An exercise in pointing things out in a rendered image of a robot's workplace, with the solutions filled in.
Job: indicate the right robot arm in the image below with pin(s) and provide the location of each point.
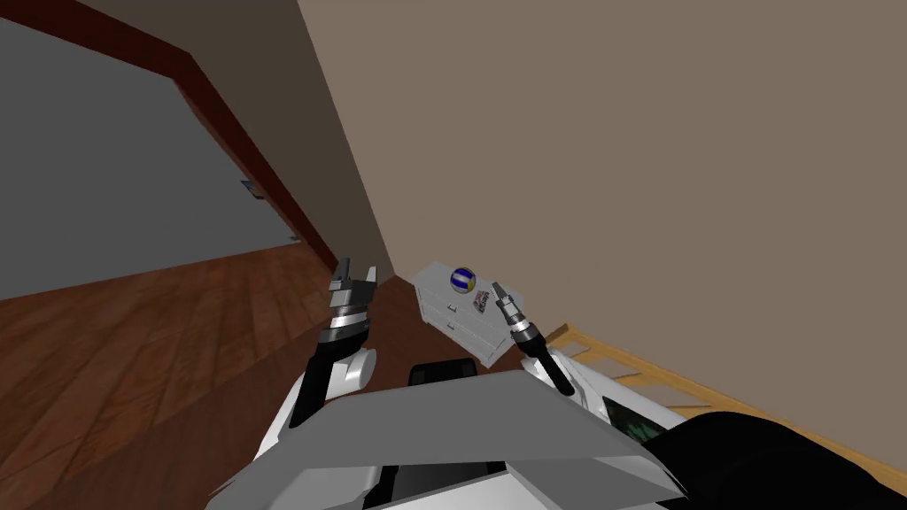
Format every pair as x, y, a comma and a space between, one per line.
751, 460

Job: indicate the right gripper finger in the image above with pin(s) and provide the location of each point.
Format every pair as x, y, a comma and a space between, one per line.
499, 291

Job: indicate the white drawer cabinet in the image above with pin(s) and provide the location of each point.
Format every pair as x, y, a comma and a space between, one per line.
460, 327

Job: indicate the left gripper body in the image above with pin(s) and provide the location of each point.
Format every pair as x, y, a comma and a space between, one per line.
352, 292

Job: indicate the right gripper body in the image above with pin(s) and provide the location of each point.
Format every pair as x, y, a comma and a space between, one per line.
511, 309

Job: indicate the red white magazine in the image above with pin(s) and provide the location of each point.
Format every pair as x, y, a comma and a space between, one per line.
482, 302

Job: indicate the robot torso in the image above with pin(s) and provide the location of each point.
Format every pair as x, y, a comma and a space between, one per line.
453, 425

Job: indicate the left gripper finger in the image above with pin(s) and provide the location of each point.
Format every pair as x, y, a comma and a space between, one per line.
343, 270
370, 277

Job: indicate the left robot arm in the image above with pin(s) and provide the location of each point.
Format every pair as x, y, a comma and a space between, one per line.
327, 368

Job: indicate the blue yellow white ball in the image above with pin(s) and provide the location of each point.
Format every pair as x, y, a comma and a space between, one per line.
463, 280

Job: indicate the light wooden bed frame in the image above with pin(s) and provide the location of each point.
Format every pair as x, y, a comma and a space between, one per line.
638, 368

